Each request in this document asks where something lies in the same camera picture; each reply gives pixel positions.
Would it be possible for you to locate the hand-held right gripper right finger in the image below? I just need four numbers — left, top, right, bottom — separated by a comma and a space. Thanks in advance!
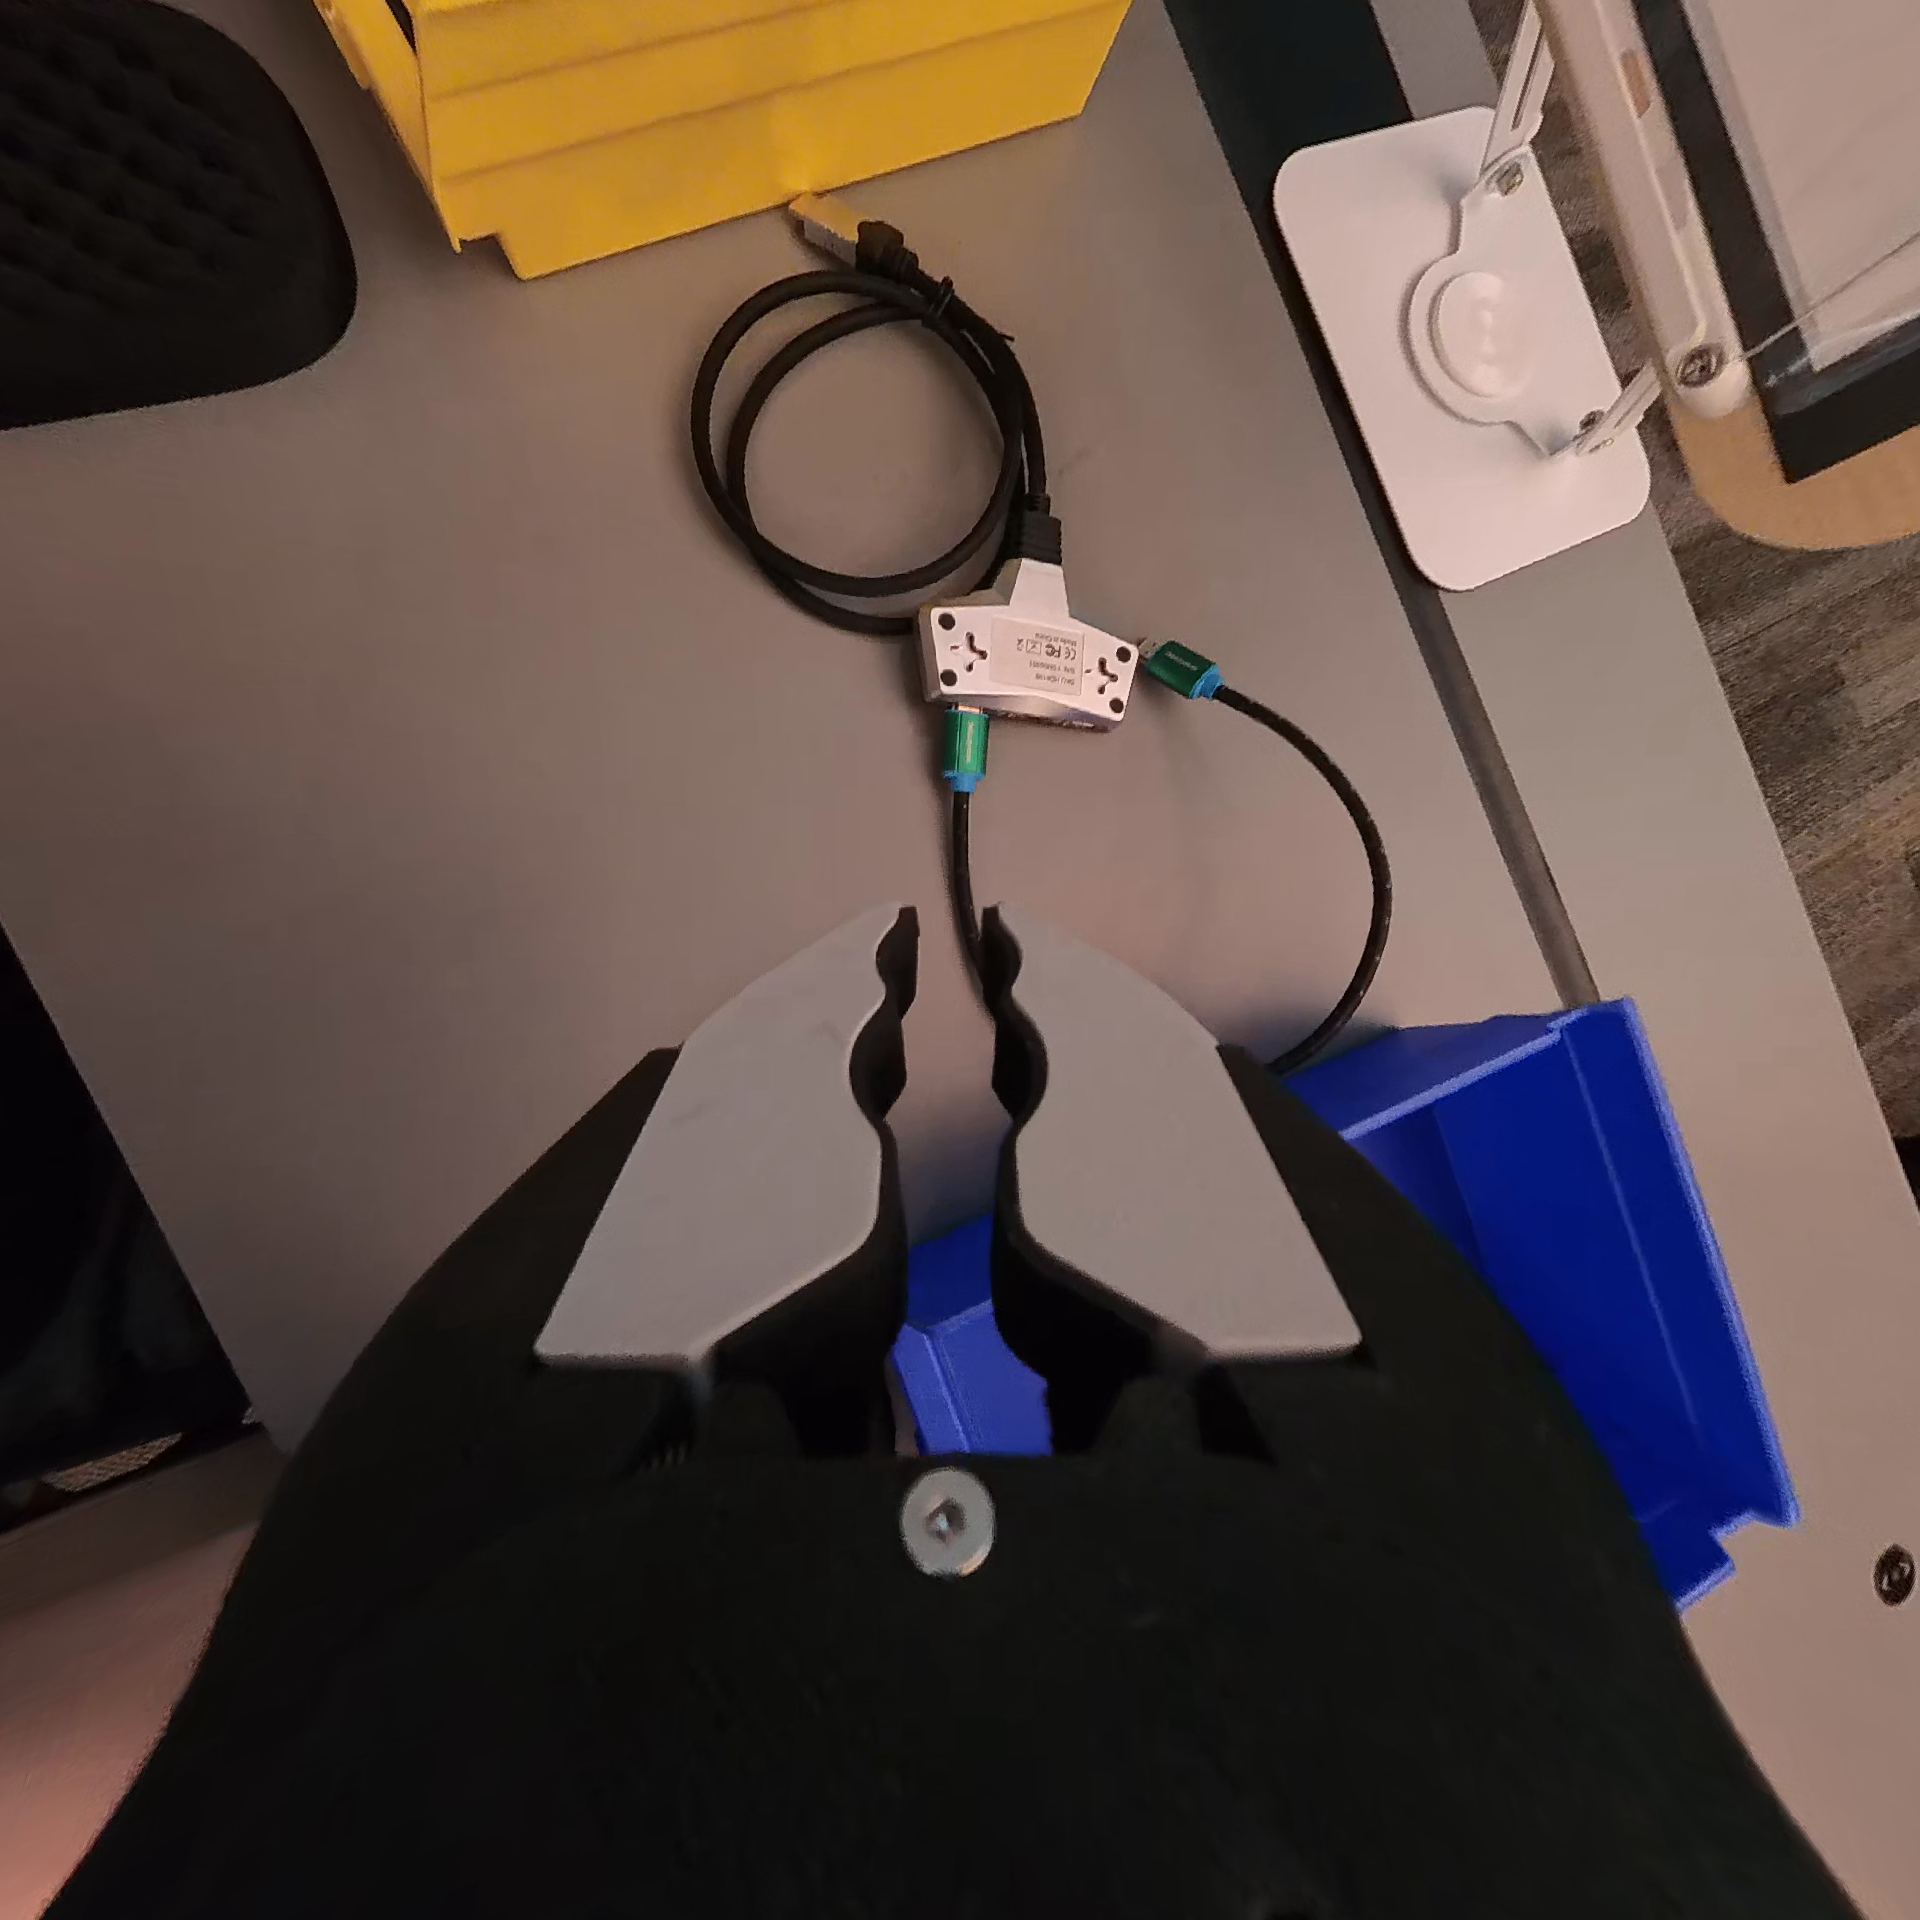
978, 900, 1366, 1454

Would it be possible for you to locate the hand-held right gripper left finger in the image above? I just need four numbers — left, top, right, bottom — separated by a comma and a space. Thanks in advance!
535, 900, 922, 1454

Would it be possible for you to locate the blue storage bin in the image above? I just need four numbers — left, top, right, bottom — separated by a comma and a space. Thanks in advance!
886, 997, 1798, 1613

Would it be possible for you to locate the black braided hdmi cable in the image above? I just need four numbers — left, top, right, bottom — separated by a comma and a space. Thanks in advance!
931, 632, 1394, 1075

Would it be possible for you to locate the thick black cable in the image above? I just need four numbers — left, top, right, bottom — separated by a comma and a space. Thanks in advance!
693, 192, 1069, 639

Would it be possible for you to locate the yellow storage bin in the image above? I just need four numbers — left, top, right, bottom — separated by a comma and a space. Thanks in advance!
315, 0, 1135, 283

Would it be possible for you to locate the black wrist rest pad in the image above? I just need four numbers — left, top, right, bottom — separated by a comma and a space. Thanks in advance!
0, 0, 360, 432

